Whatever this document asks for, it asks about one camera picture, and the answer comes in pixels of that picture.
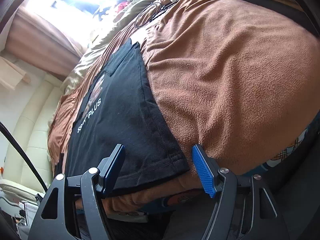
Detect black printed t-shirt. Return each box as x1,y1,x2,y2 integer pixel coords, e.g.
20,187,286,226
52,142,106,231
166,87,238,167
59,38,190,190

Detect cream padded headboard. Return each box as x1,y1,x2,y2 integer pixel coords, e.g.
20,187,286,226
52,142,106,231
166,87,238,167
0,79,65,200

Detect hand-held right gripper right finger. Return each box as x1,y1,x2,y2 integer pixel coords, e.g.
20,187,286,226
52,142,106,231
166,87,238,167
191,144,290,240

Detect cream hanging cloth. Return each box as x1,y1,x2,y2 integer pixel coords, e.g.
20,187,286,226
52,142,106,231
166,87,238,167
0,56,32,90

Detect brown fleece blanket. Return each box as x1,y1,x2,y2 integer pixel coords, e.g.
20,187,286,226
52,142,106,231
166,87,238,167
47,0,320,213

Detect black and white plush pillow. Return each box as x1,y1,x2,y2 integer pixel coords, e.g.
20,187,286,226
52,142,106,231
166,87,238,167
94,6,113,21

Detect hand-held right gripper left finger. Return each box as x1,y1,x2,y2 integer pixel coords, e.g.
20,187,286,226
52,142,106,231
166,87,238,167
27,144,125,240

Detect thick black gripper cable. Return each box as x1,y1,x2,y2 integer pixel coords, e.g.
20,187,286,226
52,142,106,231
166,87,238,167
0,121,48,193

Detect cluttered bedside shelf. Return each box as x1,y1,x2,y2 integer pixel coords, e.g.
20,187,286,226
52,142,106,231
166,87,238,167
0,192,40,230

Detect red plush toy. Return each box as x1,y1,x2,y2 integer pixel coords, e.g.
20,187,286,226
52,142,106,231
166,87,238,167
117,1,131,12

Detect thin black cable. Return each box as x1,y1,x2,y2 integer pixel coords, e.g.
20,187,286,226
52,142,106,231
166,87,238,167
134,0,179,28

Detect beige duvet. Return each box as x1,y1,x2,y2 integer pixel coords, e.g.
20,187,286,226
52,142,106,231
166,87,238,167
62,0,160,98

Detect dark folded clothes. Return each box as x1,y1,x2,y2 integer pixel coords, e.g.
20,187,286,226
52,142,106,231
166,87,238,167
211,0,308,12

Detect pink curtain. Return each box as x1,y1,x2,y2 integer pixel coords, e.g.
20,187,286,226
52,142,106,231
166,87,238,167
5,5,87,68

